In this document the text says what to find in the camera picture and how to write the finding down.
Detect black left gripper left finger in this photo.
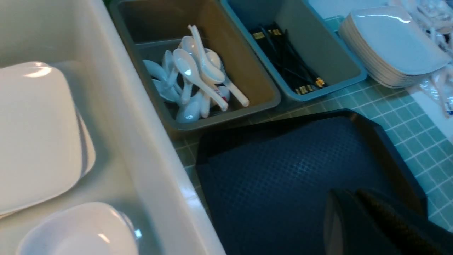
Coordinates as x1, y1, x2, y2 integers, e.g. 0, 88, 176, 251
323, 189, 402, 255

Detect grey-brown spoon bin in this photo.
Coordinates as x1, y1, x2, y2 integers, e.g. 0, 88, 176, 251
107, 0, 281, 137

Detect black serving tray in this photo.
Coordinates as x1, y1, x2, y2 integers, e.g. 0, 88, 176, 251
196, 109, 427, 255

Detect stack of white plates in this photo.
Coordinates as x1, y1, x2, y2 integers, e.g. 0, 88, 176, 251
338, 5, 451, 88

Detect white ceramic soup spoon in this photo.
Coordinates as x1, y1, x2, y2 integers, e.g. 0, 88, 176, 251
173, 48, 228, 111

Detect large white rice plate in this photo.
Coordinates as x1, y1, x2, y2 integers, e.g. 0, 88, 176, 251
0, 62, 83, 215

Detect pile of white spoons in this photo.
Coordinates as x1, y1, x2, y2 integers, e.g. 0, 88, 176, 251
143, 25, 250, 124

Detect blue-grey chopstick bin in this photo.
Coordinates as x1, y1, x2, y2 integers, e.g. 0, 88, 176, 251
220, 0, 367, 107

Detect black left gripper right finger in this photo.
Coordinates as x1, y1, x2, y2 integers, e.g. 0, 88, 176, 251
356, 189, 453, 255

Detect white square plate in tub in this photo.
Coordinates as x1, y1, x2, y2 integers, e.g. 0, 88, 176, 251
0, 106, 97, 219

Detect white deep bowl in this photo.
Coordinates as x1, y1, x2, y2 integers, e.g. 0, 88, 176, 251
16, 202, 139, 255

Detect pile of black chopsticks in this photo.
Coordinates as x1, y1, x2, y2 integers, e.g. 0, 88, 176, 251
249, 22, 327, 95

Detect large white plastic tub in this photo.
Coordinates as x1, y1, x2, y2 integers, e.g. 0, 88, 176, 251
1, 0, 225, 255

